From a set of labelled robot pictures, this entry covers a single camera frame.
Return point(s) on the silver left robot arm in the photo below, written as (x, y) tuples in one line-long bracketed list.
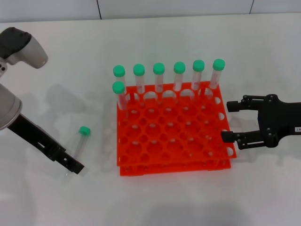
[(9, 106)]

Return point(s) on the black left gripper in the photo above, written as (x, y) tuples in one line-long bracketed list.
[(30, 133)]

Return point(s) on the clear test tube green cap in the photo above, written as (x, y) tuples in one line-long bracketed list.
[(118, 87), (118, 70), (179, 67), (198, 65), (158, 68), (219, 64), (138, 69), (84, 131)]

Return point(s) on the orange plastic test tube rack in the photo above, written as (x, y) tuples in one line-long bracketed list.
[(176, 131)]

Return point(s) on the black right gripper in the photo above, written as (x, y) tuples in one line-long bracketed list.
[(282, 120)]

